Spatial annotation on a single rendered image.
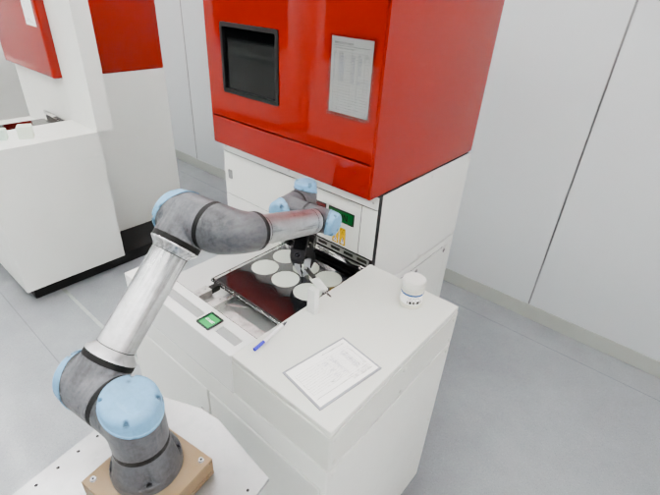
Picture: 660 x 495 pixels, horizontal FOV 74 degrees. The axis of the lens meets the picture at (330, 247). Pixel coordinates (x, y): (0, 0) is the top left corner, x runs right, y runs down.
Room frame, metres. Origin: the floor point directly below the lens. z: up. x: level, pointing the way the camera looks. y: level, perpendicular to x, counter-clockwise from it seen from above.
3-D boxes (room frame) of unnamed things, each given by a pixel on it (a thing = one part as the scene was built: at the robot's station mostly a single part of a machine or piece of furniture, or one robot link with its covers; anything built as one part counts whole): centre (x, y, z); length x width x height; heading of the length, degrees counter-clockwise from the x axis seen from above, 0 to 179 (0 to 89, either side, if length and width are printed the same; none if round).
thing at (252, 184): (1.59, 0.16, 1.02); 0.82 x 0.03 x 0.40; 51
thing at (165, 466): (0.58, 0.38, 0.93); 0.15 x 0.15 x 0.10
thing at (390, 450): (1.16, 0.16, 0.41); 0.97 x 0.64 x 0.82; 51
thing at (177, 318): (1.05, 0.43, 0.89); 0.55 x 0.09 x 0.14; 51
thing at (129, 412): (0.58, 0.38, 1.04); 0.13 x 0.12 x 0.14; 60
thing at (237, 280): (1.29, 0.15, 0.90); 0.34 x 0.34 x 0.01; 51
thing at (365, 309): (0.97, -0.09, 0.89); 0.62 x 0.35 x 0.14; 141
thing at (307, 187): (1.32, 0.09, 1.21); 0.09 x 0.08 x 0.11; 150
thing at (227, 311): (1.07, 0.30, 0.87); 0.36 x 0.08 x 0.03; 51
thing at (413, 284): (1.11, -0.26, 1.01); 0.07 x 0.07 x 0.10
